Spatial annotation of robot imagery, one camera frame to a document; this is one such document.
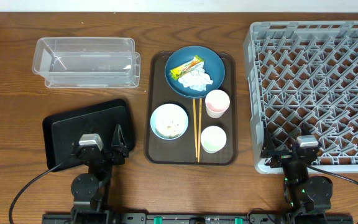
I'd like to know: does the yellow green snack wrapper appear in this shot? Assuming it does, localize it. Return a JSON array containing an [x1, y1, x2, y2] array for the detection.
[[170, 55, 204, 80]]

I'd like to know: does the white napkin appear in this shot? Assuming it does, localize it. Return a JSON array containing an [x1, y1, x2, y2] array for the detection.
[[178, 62, 214, 91]]

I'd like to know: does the light blue bowl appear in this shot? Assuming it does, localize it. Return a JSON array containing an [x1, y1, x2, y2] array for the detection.
[[150, 103, 189, 140]]

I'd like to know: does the black waste tray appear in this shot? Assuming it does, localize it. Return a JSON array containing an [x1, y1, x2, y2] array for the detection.
[[42, 99, 135, 171]]

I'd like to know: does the dark blue plate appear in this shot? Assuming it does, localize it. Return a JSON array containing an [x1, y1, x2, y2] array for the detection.
[[164, 46, 226, 98]]

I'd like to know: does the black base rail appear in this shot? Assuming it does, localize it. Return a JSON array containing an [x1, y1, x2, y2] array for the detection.
[[42, 213, 354, 224]]

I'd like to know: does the right wooden chopstick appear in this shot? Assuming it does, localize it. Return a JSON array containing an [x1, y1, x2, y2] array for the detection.
[[197, 98, 203, 163]]

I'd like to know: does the grey dishwasher rack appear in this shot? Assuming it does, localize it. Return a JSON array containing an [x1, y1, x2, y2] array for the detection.
[[243, 21, 358, 174]]

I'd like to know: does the clear plastic waste bin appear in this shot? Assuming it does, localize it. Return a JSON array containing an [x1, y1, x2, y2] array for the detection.
[[32, 37, 140, 88]]

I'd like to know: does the left wooden chopstick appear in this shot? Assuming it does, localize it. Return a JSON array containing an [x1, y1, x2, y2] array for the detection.
[[193, 98, 198, 158]]

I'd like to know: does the pink cup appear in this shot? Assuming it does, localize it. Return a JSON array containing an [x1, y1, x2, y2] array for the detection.
[[205, 90, 231, 118]]

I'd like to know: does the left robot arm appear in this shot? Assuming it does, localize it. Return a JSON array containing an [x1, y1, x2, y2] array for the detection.
[[70, 124, 129, 224]]

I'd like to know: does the wooden chopstick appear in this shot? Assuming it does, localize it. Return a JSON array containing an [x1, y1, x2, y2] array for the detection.
[[193, 98, 198, 158], [197, 98, 203, 163]]

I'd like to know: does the pale green cup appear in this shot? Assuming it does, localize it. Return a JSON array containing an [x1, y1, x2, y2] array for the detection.
[[201, 126, 227, 154]]

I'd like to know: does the brown serving tray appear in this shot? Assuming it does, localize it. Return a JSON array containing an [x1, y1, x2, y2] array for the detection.
[[144, 52, 238, 166]]

